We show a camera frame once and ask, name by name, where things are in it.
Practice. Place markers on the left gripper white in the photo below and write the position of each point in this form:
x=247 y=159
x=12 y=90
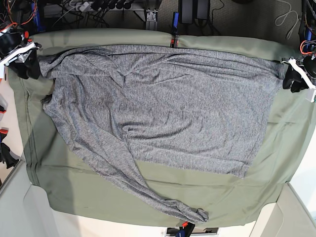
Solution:
x=301 y=75

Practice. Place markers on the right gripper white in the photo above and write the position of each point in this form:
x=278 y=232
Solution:
x=23 y=61

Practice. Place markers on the grey heathered T-shirt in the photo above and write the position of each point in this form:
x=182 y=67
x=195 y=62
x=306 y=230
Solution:
x=184 y=108

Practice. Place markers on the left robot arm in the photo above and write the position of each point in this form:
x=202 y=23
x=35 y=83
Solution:
x=307 y=30

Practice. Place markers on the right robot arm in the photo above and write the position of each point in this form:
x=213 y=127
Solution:
x=15 y=17

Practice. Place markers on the red black clamps left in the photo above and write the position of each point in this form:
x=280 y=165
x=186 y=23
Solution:
x=3 y=108

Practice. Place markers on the white power strip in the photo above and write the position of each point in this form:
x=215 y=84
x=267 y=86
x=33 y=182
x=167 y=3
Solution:
x=85 y=6

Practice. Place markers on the black power adapter brick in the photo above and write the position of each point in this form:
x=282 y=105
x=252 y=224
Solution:
x=186 y=10
x=203 y=8

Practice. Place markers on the orange black clamp bottom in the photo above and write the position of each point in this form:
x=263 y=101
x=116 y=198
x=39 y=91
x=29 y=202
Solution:
x=185 y=230

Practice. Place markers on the blue handled clamp top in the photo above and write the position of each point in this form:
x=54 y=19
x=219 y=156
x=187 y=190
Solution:
x=174 y=27

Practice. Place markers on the aluminium frame bracket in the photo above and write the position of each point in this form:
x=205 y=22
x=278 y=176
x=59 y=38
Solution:
x=151 y=20

